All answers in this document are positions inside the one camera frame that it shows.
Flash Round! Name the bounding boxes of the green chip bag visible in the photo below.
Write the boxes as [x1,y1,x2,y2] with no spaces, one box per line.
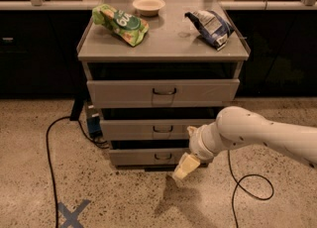
[92,4,150,47]

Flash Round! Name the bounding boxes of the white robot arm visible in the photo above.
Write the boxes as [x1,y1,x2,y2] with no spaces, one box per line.
[172,106,317,179]

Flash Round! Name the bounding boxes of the blue chip bag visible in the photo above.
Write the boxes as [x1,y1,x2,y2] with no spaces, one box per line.
[184,10,234,51]

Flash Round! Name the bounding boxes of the black cable left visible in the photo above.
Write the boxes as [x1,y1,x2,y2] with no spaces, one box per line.
[45,115,110,228]

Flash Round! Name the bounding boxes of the white paper bowl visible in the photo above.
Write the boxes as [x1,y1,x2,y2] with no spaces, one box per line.
[133,0,165,17]

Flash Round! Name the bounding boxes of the dark counter cabinets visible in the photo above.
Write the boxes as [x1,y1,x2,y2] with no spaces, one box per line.
[0,7,317,98]

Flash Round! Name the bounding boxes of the blue power box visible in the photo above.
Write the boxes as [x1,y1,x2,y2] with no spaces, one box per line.
[85,103,102,138]

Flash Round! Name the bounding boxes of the grey drawer cabinet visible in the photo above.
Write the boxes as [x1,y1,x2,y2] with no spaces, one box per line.
[78,0,250,169]

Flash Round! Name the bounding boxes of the black cable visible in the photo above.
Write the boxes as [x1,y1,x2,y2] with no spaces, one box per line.
[45,115,110,228]
[227,149,275,228]

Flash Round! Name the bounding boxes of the grey drawer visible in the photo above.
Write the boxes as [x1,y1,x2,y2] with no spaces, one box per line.
[87,79,240,108]
[109,148,189,167]
[100,119,213,141]

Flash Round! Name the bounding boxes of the grey top drawer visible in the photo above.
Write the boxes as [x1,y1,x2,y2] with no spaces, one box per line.
[87,79,240,108]

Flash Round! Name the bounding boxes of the black cable right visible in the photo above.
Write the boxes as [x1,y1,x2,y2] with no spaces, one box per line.
[227,149,275,228]

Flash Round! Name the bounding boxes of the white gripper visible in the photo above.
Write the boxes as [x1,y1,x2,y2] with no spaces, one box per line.
[172,122,222,180]

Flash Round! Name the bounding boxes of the blue tape cross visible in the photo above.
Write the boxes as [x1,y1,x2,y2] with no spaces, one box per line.
[58,199,90,228]

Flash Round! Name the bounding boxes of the grey bottom drawer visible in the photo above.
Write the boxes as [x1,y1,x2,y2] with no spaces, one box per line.
[109,148,189,167]

